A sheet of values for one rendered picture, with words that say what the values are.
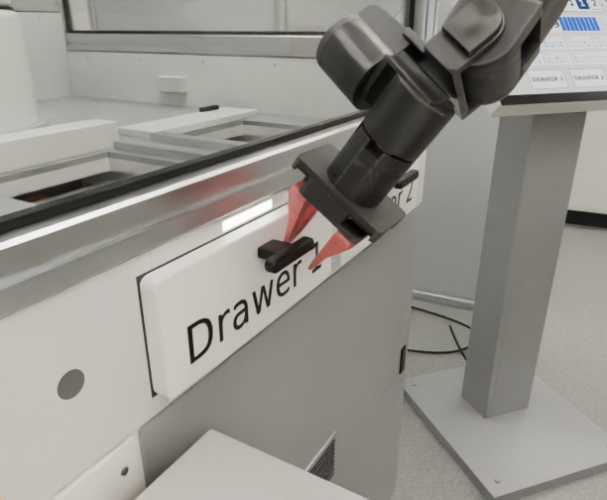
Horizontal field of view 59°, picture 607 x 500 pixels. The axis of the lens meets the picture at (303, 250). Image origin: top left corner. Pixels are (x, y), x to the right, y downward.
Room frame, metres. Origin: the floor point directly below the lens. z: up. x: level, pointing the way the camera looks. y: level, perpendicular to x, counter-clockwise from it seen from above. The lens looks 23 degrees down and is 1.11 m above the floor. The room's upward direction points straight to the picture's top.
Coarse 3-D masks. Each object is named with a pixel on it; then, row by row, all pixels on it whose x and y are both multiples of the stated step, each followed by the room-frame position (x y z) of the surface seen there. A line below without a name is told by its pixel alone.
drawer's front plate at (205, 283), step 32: (256, 224) 0.49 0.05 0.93; (320, 224) 0.58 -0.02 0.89; (192, 256) 0.41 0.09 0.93; (224, 256) 0.43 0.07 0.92; (256, 256) 0.47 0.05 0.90; (160, 288) 0.36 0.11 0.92; (192, 288) 0.39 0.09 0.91; (224, 288) 0.43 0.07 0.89; (256, 288) 0.47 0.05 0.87; (160, 320) 0.36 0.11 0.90; (192, 320) 0.39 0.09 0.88; (224, 320) 0.43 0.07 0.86; (256, 320) 0.47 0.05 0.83; (160, 352) 0.36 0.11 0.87; (224, 352) 0.42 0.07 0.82; (160, 384) 0.36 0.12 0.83
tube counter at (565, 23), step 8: (560, 16) 1.30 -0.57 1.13; (568, 16) 1.31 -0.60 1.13; (576, 16) 1.32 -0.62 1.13; (584, 16) 1.32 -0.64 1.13; (592, 16) 1.33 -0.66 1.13; (600, 16) 1.34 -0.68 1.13; (560, 24) 1.29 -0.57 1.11; (568, 24) 1.29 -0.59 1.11; (576, 24) 1.30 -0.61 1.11; (584, 24) 1.31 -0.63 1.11; (592, 24) 1.32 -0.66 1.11; (600, 24) 1.32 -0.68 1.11
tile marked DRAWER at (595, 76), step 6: (570, 72) 1.20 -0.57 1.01; (576, 72) 1.21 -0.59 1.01; (582, 72) 1.21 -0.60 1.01; (588, 72) 1.22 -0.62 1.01; (594, 72) 1.22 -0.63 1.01; (600, 72) 1.23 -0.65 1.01; (576, 78) 1.20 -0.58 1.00; (582, 78) 1.20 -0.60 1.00; (588, 78) 1.20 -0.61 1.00; (594, 78) 1.21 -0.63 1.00; (600, 78) 1.21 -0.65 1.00; (606, 78) 1.22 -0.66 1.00; (576, 84) 1.18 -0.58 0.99; (582, 84) 1.19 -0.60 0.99; (588, 84) 1.19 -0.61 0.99; (594, 84) 1.20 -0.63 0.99; (600, 84) 1.20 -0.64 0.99; (606, 84) 1.21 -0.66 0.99
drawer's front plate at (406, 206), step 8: (416, 168) 0.87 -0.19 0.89; (416, 184) 0.87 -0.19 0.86; (392, 192) 0.78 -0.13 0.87; (408, 192) 0.84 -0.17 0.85; (416, 192) 0.88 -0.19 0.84; (400, 200) 0.81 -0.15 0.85; (416, 200) 0.88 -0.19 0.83; (408, 208) 0.85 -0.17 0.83; (352, 248) 0.66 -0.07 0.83; (360, 248) 0.68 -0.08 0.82; (336, 256) 0.63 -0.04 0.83; (344, 256) 0.64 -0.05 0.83
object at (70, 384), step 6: (66, 372) 0.31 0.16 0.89; (72, 372) 0.31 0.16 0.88; (78, 372) 0.31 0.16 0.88; (66, 378) 0.31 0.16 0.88; (72, 378) 0.31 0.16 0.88; (78, 378) 0.31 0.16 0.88; (60, 384) 0.30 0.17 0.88; (66, 384) 0.30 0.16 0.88; (72, 384) 0.31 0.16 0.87; (78, 384) 0.31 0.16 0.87; (60, 390) 0.30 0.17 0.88; (66, 390) 0.30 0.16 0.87; (72, 390) 0.31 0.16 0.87; (78, 390) 0.31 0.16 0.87; (60, 396) 0.30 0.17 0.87; (66, 396) 0.30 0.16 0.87; (72, 396) 0.31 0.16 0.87
